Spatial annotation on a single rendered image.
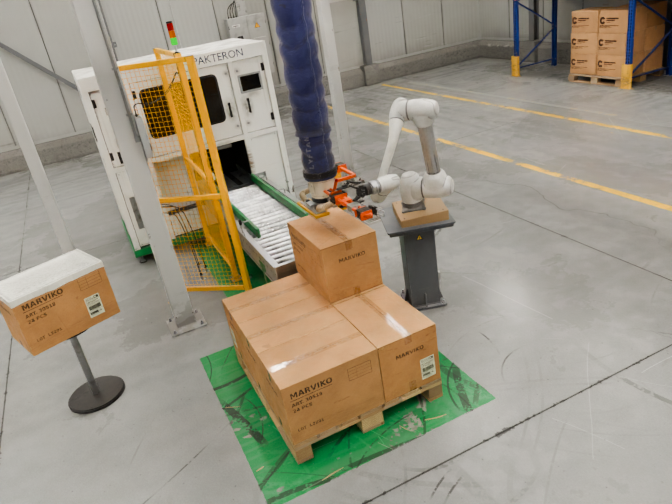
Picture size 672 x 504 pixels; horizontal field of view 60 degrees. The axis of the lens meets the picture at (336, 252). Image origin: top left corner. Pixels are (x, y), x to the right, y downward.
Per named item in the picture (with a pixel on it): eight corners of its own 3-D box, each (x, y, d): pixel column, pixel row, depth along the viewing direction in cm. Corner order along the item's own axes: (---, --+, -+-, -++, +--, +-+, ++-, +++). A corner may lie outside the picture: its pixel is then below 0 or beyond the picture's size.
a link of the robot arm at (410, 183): (405, 195, 441) (400, 168, 430) (428, 194, 433) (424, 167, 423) (399, 205, 428) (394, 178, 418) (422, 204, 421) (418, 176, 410)
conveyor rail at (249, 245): (206, 208, 631) (201, 191, 623) (210, 206, 633) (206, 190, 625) (278, 289, 437) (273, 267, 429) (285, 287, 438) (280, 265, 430)
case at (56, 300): (33, 357, 362) (8, 302, 345) (12, 337, 390) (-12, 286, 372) (121, 311, 398) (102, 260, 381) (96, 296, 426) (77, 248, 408)
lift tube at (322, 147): (299, 176, 384) (267, 9, 339) (328, 167, 391) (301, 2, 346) (312, 184, 365) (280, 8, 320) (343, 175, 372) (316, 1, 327)
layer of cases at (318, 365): (234, 346, 425) (221, 299, 408) (353, 300, 458) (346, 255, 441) (293, 445, 324) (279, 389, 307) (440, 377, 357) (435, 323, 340)
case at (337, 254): (297, 270, 430) (286, 222, 412) (344, 254, 443) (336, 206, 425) (330, 303, 379) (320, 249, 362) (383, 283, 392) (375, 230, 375)
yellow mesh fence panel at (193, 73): (167, 303, 532) (91, 70, 442) (172, 297, 541) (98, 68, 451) (255, 301, 510) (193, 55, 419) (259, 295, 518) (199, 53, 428)
